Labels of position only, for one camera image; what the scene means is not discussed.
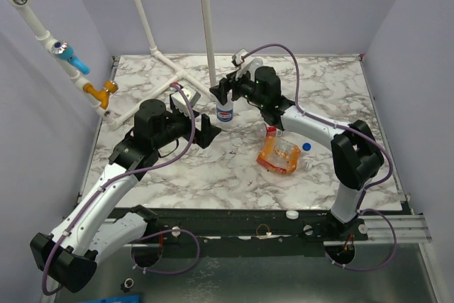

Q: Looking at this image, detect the blue object at edge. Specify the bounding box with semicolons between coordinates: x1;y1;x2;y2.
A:
78;294;142;303

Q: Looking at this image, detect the clear bottle yellow label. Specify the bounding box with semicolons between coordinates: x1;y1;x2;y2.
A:
248;58;263;82

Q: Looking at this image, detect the clear bottle blue label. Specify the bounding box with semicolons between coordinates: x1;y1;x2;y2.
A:
216;99;234;131

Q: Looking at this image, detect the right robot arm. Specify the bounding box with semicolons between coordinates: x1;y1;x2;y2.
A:
209;66;385;241

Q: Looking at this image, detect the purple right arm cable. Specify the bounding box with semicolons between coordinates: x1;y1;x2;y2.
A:
244;43;397;271

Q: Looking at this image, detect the white PVC pipe frame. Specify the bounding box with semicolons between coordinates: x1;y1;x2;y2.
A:
7;0;216;130

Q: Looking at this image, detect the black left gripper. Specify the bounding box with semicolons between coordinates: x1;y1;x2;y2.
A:
154;104;221;150

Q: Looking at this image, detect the small bottle red label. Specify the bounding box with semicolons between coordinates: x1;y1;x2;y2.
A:
263;123;283;138

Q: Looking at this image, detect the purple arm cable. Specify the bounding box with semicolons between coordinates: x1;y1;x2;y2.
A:
244;43;397;271
41;82;200;296

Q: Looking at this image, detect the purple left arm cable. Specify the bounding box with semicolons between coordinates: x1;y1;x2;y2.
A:
41;82;200;296

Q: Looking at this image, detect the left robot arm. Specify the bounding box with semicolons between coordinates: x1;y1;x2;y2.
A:
31;99;221;296

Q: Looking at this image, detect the blue bottle cap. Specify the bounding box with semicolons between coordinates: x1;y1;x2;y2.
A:
302;143;311;151

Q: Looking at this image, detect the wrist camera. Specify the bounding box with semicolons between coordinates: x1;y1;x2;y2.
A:
232;48;254;79
170;85;201;117

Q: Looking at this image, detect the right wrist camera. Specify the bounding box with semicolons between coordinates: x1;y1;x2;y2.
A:
232;48;254;79

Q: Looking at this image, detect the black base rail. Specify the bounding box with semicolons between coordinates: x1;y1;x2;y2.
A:
108;205;368;258

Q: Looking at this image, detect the white cap on table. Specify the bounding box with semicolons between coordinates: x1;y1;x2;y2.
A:
285;210;299;220

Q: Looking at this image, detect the crushed bottle orange label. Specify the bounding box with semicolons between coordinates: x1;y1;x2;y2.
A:
256;136;301;175

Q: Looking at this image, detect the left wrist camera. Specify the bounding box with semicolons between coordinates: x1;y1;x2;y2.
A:
170;85;201;117

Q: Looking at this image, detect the yellow plastic faucet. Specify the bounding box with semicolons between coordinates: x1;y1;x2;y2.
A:
82;80;118;110

